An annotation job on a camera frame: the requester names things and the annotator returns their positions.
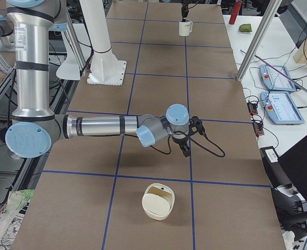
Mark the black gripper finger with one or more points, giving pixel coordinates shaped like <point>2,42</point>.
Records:
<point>185,149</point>
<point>184,9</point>

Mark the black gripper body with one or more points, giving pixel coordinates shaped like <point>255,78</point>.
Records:
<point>180,140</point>

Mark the white ceramic mug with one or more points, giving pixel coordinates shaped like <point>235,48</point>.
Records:
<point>185,28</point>

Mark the red cylinder bottle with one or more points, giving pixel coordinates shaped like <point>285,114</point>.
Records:
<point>235,11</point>

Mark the cream round bin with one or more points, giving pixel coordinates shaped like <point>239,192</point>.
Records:
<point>158,201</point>

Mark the green bean bag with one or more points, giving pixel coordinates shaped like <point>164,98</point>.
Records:
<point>245,28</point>

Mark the near blue teach pendant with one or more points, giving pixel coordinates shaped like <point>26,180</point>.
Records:
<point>280,108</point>

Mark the blue teach pendant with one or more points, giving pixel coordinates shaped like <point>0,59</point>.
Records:
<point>280,108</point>
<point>275,81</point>

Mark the far blue teach pendant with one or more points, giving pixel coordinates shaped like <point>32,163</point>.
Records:
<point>275,81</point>

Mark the metal reacher grabber tool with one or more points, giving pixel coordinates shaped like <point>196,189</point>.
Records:
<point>283,75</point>

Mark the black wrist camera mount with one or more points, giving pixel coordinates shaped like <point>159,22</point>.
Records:
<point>196,126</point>

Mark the aluminium frame post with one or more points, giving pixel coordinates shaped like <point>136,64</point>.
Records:
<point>259,34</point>

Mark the white central pedestal column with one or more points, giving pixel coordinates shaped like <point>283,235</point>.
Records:
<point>105,68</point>

